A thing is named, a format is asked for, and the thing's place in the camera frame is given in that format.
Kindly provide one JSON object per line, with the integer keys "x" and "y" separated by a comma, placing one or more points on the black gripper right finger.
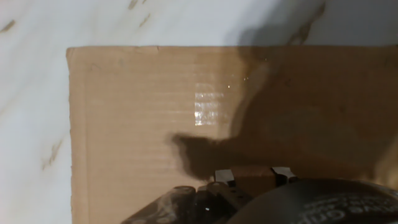
{"x": 283, "y": 175}

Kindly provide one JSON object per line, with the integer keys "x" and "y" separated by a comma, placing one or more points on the white marble pattern mat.
{"x": 31, "y": 62}

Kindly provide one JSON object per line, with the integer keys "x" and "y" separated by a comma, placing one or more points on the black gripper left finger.
{"x": 224, "y": 178}

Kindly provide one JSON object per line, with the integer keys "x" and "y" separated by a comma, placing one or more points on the brown cardboard sheet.
{"x": 140, "y": 109}

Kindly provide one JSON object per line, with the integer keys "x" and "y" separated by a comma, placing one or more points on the small wooden cube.
{"x": 253, "y": 180}

